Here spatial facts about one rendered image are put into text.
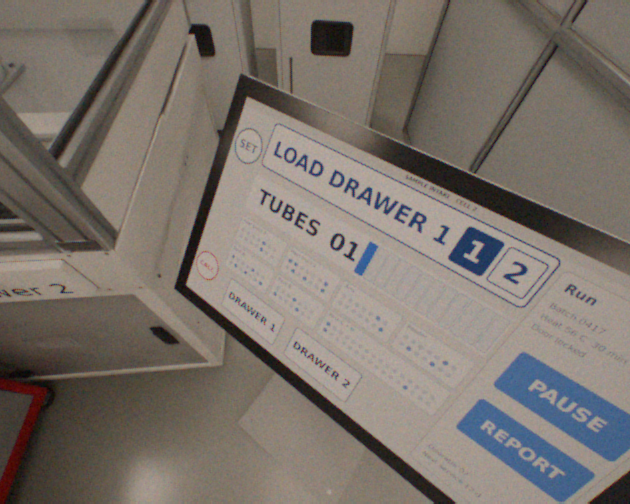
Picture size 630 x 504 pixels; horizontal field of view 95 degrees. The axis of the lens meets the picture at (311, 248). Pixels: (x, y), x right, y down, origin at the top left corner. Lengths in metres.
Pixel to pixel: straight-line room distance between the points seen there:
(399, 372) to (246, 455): 1.09
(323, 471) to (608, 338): 1.13
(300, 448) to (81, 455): 0.82
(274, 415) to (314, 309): 1.02
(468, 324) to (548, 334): 0.06
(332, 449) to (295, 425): 0.16
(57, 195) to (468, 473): 0.58
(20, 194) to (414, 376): 0.53
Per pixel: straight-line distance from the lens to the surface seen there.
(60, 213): 0.55
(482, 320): 0.31
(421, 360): 0.33
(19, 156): 0.48
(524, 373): 0.34
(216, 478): 1.40
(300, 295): 0.35
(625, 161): 1.07
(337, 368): 0.36
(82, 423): 1.61
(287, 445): 1.33
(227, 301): 0.42
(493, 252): 0.30
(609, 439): 0.37
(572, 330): 0.32
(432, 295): 0.31
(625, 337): 0.34
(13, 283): 0.74
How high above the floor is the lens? 1.37
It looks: 56 degrees down
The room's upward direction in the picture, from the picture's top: 4 degrees clockwise
